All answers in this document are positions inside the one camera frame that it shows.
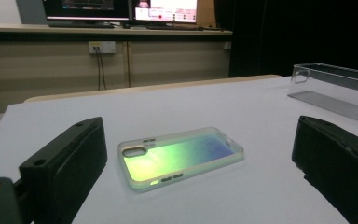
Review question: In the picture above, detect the iridescent phone case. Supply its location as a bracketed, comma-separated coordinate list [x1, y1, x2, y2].
[117, 126, 245, 192]

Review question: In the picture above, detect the clear plastic bin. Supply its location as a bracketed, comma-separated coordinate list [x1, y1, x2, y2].
[287, 63, 358, 129]

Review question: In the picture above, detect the white wall outlet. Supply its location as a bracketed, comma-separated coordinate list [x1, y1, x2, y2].
[88, 40, 117, 55]

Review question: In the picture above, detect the black curtain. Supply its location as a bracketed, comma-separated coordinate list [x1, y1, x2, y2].
[214, 0, 358, 78]

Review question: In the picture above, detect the brown cardboard box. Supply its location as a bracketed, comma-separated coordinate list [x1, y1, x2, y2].
[196, 0, 217, 29]

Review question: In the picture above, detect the dark-screen monitor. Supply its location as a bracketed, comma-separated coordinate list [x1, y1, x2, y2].
[41, 0, 132, 23]

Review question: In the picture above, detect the black keyboard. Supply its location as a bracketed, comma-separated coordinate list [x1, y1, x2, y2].
[145, 24, 205, 32]

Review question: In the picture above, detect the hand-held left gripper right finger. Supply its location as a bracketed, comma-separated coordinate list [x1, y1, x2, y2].
[291, 115, 358, 224]

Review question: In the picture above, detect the white table sheet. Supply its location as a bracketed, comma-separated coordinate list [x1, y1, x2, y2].
[0, 76, 358, 224]

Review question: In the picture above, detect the long beige desk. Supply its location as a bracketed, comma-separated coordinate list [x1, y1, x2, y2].
[0, 22, 233, 37]

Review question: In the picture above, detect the clear phone case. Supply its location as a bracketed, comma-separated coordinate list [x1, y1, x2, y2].
[290, 66, 312, 85]

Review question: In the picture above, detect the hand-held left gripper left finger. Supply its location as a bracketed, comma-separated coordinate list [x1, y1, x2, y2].
[19, 116, 108, 224]

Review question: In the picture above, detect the black power cable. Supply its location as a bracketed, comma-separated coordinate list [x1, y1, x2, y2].
[97, 46, 108, 91]
[94, 46, 102, 91]

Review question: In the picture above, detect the bright-screen monitor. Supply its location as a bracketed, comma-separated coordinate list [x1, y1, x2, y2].
[131, 0, 199, 24]

